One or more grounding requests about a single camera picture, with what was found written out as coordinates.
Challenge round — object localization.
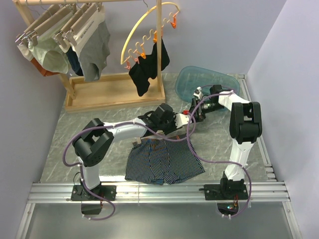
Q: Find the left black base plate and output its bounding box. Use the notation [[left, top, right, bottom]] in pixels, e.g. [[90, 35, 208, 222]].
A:
[[71, 184, 117, 201]]

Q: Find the beige clip hanger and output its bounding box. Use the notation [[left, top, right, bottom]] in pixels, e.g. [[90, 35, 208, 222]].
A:
[[133, 133, 180, 145]]

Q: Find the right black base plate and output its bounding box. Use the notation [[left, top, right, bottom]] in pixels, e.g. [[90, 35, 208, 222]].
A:
[[204, 184, 248, 201]]

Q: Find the light green hanging underwear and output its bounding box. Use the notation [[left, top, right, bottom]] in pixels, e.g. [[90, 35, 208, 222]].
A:
[[28, 24, 70, 74]]

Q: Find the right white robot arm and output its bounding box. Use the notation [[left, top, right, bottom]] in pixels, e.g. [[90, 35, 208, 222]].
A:
[[190, 85, 262, 199]]

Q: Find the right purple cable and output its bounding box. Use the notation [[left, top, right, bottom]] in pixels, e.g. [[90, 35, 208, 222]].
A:
[[185, 84, 252, 219]]

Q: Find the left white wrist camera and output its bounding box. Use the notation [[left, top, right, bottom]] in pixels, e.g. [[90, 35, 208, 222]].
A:
[[175, 113, 190, 129]]

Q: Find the beige hanger with grey underwear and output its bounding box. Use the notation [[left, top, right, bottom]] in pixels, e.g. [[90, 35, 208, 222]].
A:
[[60, 2, 102, 53]]

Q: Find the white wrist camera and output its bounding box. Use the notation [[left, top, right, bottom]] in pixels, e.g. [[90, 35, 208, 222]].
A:
[[193, 87, 203, 101], [175, 113, 190, 129]]

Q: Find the beige hanger with green underwear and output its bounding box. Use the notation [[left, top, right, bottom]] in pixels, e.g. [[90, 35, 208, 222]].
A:
[[15, 4, 77, 45]]

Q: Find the grey hanging underwear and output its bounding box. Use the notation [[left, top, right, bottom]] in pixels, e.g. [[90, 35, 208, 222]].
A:
[[73, 10, 110, 82]]

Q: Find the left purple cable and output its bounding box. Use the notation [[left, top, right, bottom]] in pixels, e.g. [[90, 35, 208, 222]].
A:
[[62, 112, 196, 221]]

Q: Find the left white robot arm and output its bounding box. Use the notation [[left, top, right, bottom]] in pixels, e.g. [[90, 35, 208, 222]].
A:
[[72, 104, 177, 200]]

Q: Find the wooden clothes rack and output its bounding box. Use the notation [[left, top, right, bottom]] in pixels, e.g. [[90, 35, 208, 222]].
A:
[[12, 0, 165, 113]]

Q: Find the orange hanging underwear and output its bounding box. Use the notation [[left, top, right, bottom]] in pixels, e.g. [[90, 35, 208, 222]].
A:
[[30, 58, 59, 77]]

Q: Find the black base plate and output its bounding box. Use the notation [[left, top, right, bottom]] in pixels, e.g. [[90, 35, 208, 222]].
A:
[[71, 184, 117, 201], [204, 184, 248, 201]]

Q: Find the black hanging underwear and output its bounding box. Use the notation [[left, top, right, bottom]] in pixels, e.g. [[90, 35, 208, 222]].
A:
[[129, 43, 158, 97]]

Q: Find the navy striped underwear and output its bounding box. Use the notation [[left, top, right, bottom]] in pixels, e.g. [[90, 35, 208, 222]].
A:
[[125, 134, 205, 185]]

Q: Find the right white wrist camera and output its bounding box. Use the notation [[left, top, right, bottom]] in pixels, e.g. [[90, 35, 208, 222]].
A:
[[193, 87, 203, 101]]

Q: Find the purple cable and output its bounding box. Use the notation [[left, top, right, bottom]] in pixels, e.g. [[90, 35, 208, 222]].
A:
[[62, 112, 196, 221], [185, 84, 252, 219]]

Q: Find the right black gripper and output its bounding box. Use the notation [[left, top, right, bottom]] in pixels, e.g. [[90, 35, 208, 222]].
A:
[[188, 98, 225, 123]]

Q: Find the blue plastic basin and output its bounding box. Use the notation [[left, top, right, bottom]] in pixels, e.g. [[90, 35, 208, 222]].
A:
[[175, 66, 240, 103]]

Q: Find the dark blue hanging underwear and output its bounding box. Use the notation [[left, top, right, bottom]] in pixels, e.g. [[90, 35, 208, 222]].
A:
[[66, 47, 84, 76]]

